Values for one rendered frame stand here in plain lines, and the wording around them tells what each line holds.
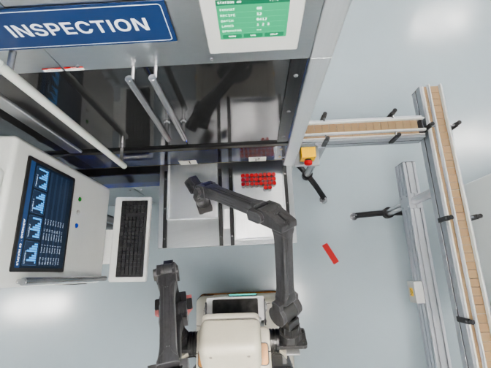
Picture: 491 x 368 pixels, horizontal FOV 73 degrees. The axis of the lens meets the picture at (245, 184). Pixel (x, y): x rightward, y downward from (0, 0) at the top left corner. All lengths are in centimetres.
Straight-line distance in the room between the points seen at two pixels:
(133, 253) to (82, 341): 118
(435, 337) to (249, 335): 131
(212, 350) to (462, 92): 290
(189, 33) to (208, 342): 92
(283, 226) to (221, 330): 41
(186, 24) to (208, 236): 113
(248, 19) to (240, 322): 94
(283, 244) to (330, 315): 155
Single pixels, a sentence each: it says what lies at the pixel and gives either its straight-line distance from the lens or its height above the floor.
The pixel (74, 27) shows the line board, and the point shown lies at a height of 196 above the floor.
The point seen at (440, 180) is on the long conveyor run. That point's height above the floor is 93.
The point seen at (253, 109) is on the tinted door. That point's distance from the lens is 118.
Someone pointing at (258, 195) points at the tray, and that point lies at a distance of 172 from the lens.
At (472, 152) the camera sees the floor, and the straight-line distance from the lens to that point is 323.
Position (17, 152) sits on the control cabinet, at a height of 153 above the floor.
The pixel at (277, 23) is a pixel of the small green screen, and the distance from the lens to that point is 81.
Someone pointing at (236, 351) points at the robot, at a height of 139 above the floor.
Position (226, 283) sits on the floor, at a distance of 257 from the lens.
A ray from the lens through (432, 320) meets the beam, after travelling 226.
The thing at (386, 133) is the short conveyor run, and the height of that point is 93.
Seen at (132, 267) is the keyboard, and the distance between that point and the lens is 185.
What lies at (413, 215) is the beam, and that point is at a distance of 225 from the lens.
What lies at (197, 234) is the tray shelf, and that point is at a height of 88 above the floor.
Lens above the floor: 256
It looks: 75 degrees down
